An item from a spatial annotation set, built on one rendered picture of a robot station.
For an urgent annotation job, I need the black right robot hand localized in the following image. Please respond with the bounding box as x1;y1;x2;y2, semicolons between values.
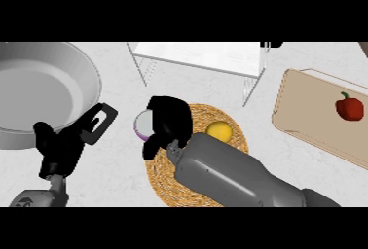
140;95;195;161

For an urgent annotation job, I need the red bell pepper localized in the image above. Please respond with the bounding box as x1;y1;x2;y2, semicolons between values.
333;91;364;122

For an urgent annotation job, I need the beige cutting board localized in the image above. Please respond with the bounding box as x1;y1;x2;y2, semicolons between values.
270;67;368;170

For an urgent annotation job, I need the black pot handle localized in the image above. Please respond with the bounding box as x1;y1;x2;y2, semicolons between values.
78;102;119;146

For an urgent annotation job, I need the round woven straw placemat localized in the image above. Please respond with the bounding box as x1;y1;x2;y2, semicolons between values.
143;103;249;208

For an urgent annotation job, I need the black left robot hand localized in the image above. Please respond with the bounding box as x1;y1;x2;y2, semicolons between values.
30;117;101;180

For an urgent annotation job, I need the grey metal pot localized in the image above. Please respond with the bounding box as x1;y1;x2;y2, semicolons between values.
0;42;103;151

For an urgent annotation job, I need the purple-rimmed can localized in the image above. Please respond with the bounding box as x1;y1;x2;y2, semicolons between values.
131;109;156;143

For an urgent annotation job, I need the dark object at edge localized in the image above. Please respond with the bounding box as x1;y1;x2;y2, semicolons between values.
258;42;285;49

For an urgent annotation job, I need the white wire tiered shelf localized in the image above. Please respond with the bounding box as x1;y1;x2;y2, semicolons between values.
125;42;271;108

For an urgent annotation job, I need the yellow lemon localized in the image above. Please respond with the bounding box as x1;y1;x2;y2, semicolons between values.
205;121;234;143

